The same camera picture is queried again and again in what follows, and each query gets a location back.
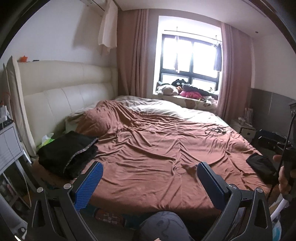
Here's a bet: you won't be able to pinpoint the bear print windowsill cushion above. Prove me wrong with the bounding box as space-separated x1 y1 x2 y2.
161 95 218 114

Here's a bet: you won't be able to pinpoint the person's knee in grey pants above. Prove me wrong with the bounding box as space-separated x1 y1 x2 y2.
133 211 194 240

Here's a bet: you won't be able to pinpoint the right pink curtain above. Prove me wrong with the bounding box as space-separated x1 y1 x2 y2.
217 23 253 123

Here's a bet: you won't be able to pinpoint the black cables on bed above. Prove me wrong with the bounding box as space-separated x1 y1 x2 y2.
204 126 231 136

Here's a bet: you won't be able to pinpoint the beige plush toy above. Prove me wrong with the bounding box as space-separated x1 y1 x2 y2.
157 84 179 96

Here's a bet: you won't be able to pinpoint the cream cloth hanging on wall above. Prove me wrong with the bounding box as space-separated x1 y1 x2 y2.
98 1 118 55

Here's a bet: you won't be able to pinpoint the cream bed sheet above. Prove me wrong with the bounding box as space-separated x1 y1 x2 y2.
115 96 228 126

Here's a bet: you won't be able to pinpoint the white air conditioner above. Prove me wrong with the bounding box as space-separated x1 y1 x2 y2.
81 0 107 11

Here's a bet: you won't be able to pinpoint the stack of folded black clothes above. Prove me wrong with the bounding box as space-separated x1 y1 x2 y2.
37 131 86 180

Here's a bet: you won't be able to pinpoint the pink curtain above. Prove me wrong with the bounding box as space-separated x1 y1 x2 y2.
217 23 253 123
116 9 149 98

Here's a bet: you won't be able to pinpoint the person's right hand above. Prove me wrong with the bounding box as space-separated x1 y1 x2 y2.
273 155 296 195

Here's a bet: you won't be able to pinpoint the brown bed blanket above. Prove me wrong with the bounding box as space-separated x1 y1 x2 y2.
76 100 271 216

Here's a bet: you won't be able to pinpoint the black pants with patterned lining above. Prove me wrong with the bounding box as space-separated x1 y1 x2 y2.
62 136 99 180

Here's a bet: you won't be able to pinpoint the black framed window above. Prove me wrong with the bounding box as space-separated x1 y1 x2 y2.
159 34 222 91

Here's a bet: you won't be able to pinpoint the white bedside shelf unit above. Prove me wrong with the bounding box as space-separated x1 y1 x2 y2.
1 105 32 207

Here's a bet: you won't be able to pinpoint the pink cloth on windowsill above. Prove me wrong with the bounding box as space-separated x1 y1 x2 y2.
180 90 203 99

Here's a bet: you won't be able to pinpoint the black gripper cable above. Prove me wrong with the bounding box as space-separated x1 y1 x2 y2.
267 114 296 204

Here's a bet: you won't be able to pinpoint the orange item on headboard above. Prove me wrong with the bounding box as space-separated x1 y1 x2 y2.
18 56 28 63

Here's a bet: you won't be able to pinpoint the black plush cat toy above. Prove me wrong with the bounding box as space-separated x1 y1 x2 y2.
171 79 188 88

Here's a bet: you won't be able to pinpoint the cream upholstered headboard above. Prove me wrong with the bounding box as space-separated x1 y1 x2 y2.
4 57 118 157

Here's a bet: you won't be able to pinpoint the black garment at bed edge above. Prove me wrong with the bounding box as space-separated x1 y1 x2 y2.
246 153 278 184

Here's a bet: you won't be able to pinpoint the left pink curtain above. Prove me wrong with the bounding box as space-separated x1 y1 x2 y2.
116 9 149 98

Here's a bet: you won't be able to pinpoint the green tissue pack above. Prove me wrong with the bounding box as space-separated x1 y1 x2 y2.
38 133 54 149

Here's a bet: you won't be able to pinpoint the white bedside cabinet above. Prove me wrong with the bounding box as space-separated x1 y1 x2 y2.
230 120 256 143

